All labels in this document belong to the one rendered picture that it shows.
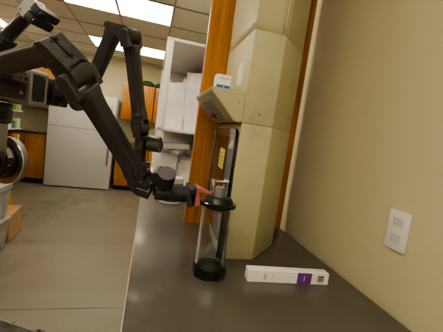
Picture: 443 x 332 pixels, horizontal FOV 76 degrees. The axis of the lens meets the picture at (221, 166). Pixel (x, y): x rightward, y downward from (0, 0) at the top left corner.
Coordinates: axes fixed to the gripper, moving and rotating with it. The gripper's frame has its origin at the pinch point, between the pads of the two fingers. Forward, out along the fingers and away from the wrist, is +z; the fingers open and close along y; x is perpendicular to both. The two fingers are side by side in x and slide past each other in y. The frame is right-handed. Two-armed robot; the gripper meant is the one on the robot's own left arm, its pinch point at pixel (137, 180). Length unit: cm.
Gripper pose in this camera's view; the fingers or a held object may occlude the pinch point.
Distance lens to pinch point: 136.9
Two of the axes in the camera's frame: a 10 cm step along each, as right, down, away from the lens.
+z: -1.2, 9.9, 1.0
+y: 9.6, 0.9, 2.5
